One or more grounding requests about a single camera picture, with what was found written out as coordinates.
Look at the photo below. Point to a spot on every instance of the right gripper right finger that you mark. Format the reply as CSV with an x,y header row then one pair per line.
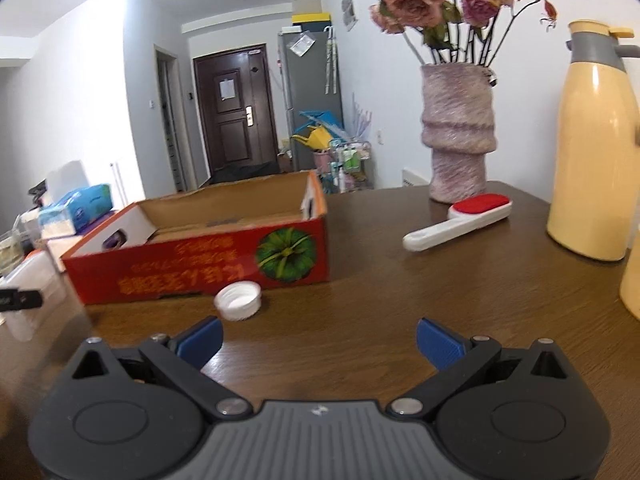
x,y
458,361

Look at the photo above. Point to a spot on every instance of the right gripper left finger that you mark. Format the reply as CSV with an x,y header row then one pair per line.
x,y
178,362

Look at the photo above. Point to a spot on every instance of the white screw cap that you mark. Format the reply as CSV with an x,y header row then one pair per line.
x,y
239,301

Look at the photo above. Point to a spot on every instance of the white red lint brush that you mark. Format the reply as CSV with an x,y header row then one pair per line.
x,y
464,217

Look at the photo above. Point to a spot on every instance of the clear plastic jar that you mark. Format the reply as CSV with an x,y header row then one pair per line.
x,y
30,293

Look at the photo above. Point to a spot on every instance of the red cardboard box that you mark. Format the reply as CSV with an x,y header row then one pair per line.
x,y
268,230

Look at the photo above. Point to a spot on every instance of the purple white tissue pack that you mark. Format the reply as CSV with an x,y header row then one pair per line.
x,y
58,246

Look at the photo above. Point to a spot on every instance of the blue tissue pack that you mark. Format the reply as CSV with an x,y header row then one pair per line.
x,y
75,204

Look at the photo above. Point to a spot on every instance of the yellow thermos jug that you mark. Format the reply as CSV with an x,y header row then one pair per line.
x,y
596,179

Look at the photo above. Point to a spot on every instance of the clear plastic cup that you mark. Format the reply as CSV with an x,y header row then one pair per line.
x,y
11,252

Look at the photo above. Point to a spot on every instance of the pink textured vase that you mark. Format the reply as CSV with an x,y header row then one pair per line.
x,y
458,122

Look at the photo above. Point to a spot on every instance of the dark brown door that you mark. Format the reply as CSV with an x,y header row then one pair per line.
x,y
235,106

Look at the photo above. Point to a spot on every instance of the grey refrigerator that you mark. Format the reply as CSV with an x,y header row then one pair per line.
x,y
311,86

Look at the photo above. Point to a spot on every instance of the dried pink flowers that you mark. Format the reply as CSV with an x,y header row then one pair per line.
x,y
457,31

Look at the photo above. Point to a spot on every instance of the wire storage rack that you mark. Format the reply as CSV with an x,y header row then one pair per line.
x,y
342,168

